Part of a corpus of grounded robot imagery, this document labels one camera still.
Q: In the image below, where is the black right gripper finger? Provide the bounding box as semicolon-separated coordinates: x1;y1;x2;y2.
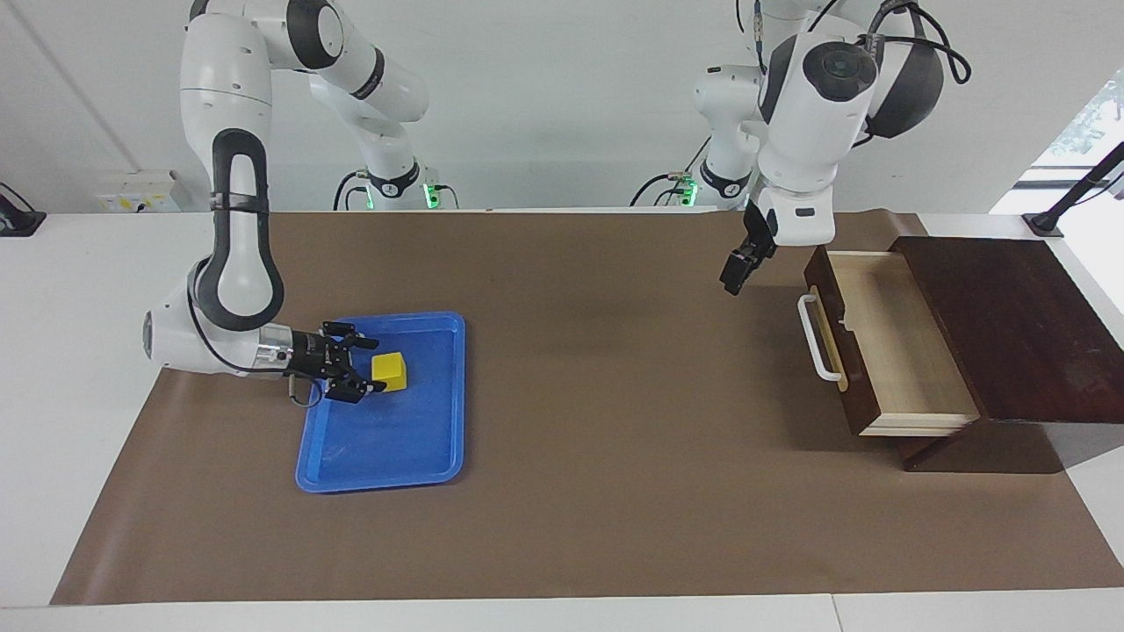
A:
321;320;381;350
324;374;389;406

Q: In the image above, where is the blue plastic tray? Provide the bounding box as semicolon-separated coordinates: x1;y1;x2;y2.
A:
294;311;467;495

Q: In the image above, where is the wooden drawer with white handle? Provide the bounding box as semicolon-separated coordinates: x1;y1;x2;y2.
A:
796;245;983;439

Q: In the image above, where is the black right arm base cable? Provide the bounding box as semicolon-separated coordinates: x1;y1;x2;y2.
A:
331;169;460;212

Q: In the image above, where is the yellow cube block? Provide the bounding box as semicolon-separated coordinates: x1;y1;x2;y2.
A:
371;351;410;394

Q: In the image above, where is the black bracket on table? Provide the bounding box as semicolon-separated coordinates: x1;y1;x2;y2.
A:
0;182;47;239

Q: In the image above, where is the dark wooden cabinet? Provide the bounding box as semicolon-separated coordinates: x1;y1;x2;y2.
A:
890;234;1124;476

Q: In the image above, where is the brown table mat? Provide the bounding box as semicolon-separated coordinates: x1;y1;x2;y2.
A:
49;208;1124;607

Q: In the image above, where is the black left arm base cable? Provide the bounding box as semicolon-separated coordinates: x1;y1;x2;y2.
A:
629;133;714;209

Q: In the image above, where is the black stand with pole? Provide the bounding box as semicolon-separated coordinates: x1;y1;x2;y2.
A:
1022;140;1124;240

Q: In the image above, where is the black arm base cable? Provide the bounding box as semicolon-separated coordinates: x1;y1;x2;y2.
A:
629;133;714;209
331;169;460;212

